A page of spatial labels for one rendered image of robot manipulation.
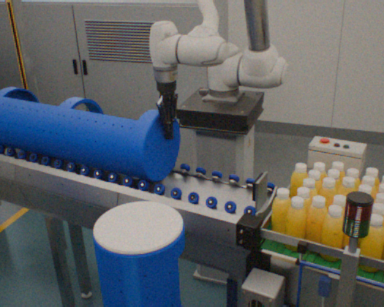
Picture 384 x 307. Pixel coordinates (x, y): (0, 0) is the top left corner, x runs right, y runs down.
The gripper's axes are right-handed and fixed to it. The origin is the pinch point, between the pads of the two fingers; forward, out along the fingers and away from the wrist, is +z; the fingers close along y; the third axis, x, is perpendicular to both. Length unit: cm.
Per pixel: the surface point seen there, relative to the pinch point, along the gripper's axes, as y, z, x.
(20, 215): 49, 116, 169
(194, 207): -13.2, 23.1, -17.4
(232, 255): -14, 40, -33
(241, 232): -27, 18, -42
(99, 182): -13.3, 23.1, 27.9
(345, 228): -40, -2, -75
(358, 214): -41, -7, -78
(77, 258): 2, 87, 65
